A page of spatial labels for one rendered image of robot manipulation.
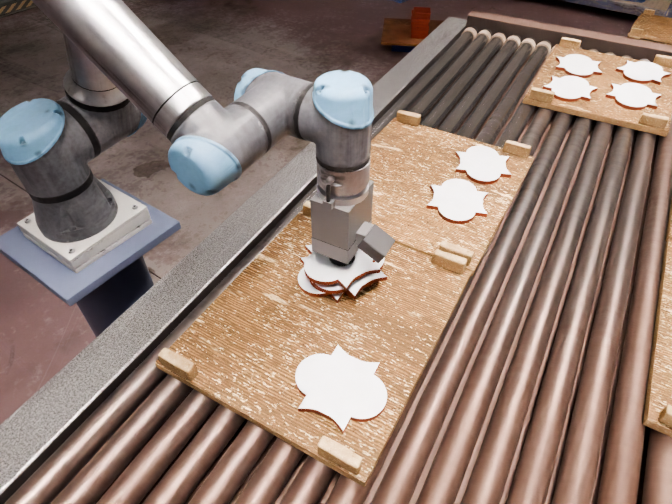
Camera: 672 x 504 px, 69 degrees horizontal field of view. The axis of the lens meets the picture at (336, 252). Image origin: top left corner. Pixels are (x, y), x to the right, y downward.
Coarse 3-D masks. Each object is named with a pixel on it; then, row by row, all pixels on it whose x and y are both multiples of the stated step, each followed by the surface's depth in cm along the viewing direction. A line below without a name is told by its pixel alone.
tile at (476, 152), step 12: (468, 156) 109; (480, 156) 109; (492, 156) 109; (504, 156) 109; (456, 168) 106; (468, 168) 106; (480, 168) 106; (492, 168) 106; (504, 168) 106; (480, 180) 103; (492, 180) 103
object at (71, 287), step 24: (168, 216) 106; (0, 240) 101; (24, 240) 101; (144, 240) 101; (24, 264) 96; (48, 264) 96; (96, 264) 96; (120, 264) 97; (144, 264) 113; (48, 288) 93; (72, 288) 92; (96, 288) 103; (120, 288) 106; (144, 288) 113; (96, 312) 109; (120, 312) 110; (96, 336) 118
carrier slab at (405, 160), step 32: (384, 128) 120; (416, 128) 120; (384, 160) 110; (416, 160) 110; (448, 160) 110; (512, 160) 110; (384, 192) 102; (416, 192) 102; (512, 192) 102; (384, 224) 94; (416, 224) 94; (448, 224) 94; (480, 224) 94; (480, 256) 88
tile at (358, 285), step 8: (376, 264) 83; (360, 280) 80; (368, 280) 80; (376, 280) 81; (384, 280) 81; (320, 288) 80; (328, 288) 79; (336, 288) 79; (352, 288) 79; (360, 288) 79; (352, 296) 79
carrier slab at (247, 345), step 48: (288, 240) 91; (240, 288) 83; (288, 288) 83; (384, 288) 83; (432, 288) 83; (192, 336) 76; (240, 336) 76; (288, 336) 76; (336, 336) 76; (384, 336) 76; (432, 336) 76; (192, 384) 70; (240, 384) 70; (288, 384) 70; (384, 384) 70; (288, 432) 65; (336, 432) 65; (384, 432) 65
